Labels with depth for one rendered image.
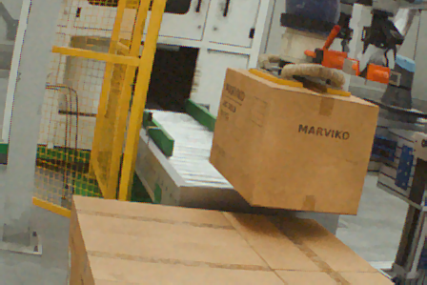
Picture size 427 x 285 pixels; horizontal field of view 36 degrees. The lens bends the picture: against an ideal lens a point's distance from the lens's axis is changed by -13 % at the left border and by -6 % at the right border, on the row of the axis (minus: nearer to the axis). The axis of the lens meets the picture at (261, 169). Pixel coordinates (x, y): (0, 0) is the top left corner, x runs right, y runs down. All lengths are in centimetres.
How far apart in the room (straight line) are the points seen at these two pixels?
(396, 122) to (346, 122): 69
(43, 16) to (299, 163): 152
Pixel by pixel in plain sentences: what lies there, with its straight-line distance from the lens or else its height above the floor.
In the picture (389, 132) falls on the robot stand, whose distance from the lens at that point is 308.
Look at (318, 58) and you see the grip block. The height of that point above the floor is 119.
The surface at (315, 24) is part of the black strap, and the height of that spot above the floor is 132.
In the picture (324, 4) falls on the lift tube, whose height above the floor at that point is 140.
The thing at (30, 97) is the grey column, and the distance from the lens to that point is 335.
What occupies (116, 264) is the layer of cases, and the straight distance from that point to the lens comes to 204.
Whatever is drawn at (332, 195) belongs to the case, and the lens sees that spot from 250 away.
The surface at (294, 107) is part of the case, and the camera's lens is 238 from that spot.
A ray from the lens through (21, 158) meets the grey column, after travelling 341.
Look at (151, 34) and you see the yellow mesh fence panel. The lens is 343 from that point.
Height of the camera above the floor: 128
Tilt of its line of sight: 12 degrees down
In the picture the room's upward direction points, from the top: 11 degrees clockwise
